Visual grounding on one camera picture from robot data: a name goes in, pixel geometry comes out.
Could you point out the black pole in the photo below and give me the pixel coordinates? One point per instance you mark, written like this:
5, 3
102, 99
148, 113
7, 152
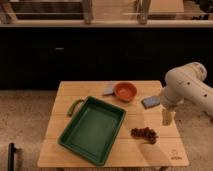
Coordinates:
11, 153

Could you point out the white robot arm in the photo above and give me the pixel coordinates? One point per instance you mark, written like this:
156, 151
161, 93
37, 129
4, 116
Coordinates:
187, 82

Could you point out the dark counter cabinet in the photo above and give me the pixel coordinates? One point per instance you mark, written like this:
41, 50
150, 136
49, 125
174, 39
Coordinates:
42, 56

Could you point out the green rectangular tray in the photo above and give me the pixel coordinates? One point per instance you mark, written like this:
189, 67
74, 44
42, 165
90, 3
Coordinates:
92, 131

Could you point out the orange bowl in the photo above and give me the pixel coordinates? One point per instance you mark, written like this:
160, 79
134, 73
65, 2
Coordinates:
125, 91

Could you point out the blue sponge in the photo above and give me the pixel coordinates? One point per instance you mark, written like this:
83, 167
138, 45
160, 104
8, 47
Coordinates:
150, 102

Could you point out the green pepper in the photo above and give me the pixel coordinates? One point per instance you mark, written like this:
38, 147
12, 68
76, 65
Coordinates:
73, 106

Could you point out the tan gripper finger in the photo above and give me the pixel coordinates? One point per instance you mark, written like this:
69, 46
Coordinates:
167, 117

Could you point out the wooden folding table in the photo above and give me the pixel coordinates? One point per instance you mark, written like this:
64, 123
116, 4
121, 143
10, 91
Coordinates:
126, 150

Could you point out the bunch of red grapes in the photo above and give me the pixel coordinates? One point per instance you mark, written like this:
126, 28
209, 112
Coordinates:
147, 134

